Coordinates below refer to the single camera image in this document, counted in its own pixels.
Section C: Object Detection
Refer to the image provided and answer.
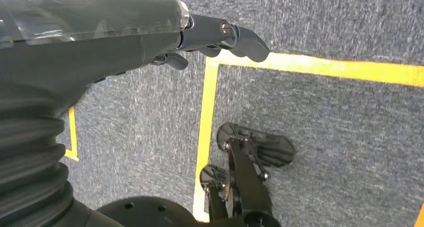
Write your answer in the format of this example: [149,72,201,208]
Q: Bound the yellow floor tape square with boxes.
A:
[414,203,424,227]
[193,49,424,223]

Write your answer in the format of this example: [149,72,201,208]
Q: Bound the black right robot foot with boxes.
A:
[199,164,229,193]

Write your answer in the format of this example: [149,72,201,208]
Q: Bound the black robot leg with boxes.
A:
[203,184,233,221]
[225,137,282,227]

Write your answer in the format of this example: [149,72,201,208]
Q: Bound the black left robot leg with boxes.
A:
[225,137,282,227]

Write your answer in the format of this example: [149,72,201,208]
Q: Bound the black right robot leg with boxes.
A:
[203,184,233,221]

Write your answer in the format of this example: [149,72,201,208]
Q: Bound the black round robot joint cover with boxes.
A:
[96,195,200,227]

